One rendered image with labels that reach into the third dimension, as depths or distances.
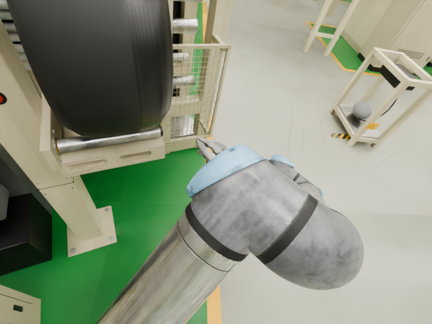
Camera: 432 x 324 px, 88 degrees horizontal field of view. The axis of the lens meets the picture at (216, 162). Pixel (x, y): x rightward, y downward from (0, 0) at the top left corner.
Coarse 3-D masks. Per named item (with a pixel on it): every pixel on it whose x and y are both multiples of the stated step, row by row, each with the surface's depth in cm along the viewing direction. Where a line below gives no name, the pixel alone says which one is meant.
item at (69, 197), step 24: (0, 24) 57; (0, 48) 54; (0, 72) 57; (24, 72) 67; (24, 96) 63; (0, 120) 65; (24, 120) 68; (24, 144) 74; (24, 168) 81; (48, 168) 86; (48, 192) 95; (72, 192) 101; (72, 216) 115; (96, 216) 134
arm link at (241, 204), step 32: (224, 160) 29; (256, 160) 30; (192, 192) 31; (224, 192) 28; (256, 192) 28; (288, 192) 28; (192, 224) 30; (224, 224) 28; (256, 224) 27; (288, 224) 26; (160, 256) 32; (192, 256) 29; (224, 256) 29; (256, 256) 30; (128, 288) 34; (160, 288) 30; (192, 288) 30; (128, 320) 31; (160, 320) 31
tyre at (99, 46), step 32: (32, 0) 38; (64, 0) 40; (96, 0) 41; (128, 0) 43; (160, 0) 47; (32, 32) 40; (64, 32) 41; (96, 32) 43; (128, 32) 45; (160, 32) 48; (32, 64) 44; (64, 64) 43; (96, 64) 46; (128, 64) 48; (160, 64) 51; (64, 96) 48; (96, 96) 50; (128, 96) 53; (160, 96) 57; (96, 128) 59; (128, 128) 64
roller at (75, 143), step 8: (160, 128) 84; (80, 136) 75; (112, 136) 77; (120, 136) 78; (128, 136) 79; (136, 136) 81; (144, 136) 82; (152, 136) 83; (160, 136) 85; (56, 144) 72; (64, 144) 72; (72, 144) 73; (80, 144) 74; (88, 144) 75; (96, 144) 76; (104, 144) 77; (112, 144) 79
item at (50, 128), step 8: (48, 112) 75; (48, 120) 73; (56, 120) 80; (40, 128) 71; (48, 128) 71; (56, 128) 78; (40, 136) 69; (48, 136) 69; (56, 136) 76; (40, 144) 67; (48, 144) 67; (40, 152) 66; (48, 152) 67; (56, 152) 71; (48, 160) 69; (56, 160) 70; (56, 168) 73
